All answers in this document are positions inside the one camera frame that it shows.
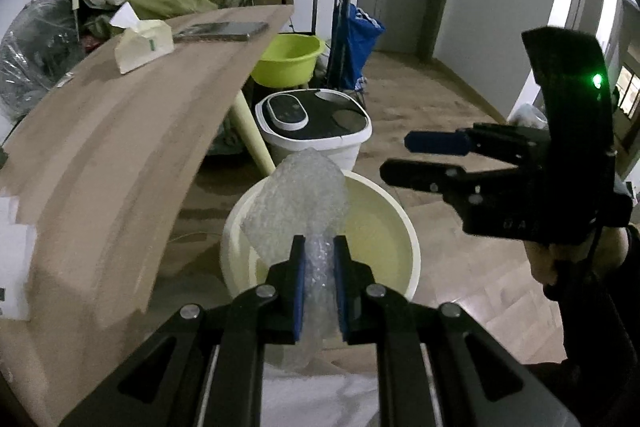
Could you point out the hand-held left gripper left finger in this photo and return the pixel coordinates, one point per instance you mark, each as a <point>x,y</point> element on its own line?
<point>299,287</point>

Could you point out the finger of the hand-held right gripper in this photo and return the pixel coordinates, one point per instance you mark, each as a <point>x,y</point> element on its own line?
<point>435,142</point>
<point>415,174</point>

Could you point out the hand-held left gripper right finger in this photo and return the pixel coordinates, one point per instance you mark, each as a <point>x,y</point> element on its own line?
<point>341,287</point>

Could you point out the cream plastic bucket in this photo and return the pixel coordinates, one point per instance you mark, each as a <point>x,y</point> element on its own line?
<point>380,237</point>

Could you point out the clear bubble wrap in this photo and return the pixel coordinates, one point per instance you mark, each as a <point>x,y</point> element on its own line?
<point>300,197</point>

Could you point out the person's right forearm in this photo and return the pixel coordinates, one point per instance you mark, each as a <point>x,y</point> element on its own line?
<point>600,332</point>

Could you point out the person's right hand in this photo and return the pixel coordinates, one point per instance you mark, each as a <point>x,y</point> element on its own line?
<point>542,262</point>

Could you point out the white foot bath appliance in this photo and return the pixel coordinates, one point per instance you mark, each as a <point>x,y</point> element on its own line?
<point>310,147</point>

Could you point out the white cloth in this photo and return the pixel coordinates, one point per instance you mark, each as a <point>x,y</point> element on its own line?
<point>320,397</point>

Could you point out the window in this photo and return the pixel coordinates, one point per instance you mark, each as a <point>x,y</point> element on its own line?
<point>627,89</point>

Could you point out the blue shopping trolley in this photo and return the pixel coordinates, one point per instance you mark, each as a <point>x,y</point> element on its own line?
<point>362,42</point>

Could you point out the cream table leg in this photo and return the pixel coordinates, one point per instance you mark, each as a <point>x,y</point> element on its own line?
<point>250,127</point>

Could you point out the lime green plastic basin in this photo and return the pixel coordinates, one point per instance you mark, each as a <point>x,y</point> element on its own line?
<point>285,57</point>

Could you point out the smartphone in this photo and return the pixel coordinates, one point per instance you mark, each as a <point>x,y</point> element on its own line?
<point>220,31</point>

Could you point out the white paper sheet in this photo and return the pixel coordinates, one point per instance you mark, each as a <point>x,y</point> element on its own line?
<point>15,257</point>

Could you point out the cream tissue pack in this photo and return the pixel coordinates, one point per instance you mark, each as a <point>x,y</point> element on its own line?
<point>145,44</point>

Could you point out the black metal chair frame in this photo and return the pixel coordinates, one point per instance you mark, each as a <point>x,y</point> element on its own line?
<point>315,7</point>

